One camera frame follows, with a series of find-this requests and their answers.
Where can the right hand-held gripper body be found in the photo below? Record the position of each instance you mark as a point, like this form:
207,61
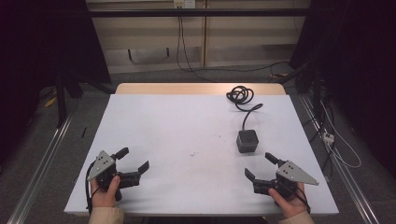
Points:
292,174

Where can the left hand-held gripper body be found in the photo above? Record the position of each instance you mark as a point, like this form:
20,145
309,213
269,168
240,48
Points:
102,163

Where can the person's right hand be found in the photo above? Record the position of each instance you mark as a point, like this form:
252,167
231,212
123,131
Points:
289,205

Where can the person's left hand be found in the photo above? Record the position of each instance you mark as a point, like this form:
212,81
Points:
104,196

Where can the black cube power adapter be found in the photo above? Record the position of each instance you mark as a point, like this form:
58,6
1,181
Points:
247,140

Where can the white power strip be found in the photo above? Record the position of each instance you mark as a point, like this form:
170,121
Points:
328,137

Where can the white table mat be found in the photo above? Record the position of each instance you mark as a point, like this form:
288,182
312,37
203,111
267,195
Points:
186,130

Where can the black metal stand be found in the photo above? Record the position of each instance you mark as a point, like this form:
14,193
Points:
61,99

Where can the yellow floor tape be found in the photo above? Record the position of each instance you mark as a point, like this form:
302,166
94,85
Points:
50,101

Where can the wooden table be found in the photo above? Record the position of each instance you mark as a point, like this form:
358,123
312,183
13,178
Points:
193,88

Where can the dark curtain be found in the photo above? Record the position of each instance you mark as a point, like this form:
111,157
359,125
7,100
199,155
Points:
37,46
358,62

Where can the aluminium floor rail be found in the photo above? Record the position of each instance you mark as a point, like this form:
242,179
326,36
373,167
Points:
348,180
40,168

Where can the black horizontal frame bar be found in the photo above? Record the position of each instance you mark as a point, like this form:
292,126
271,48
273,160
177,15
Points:
199,12

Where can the white wall socket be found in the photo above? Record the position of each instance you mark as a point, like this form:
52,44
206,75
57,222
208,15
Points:
184,3

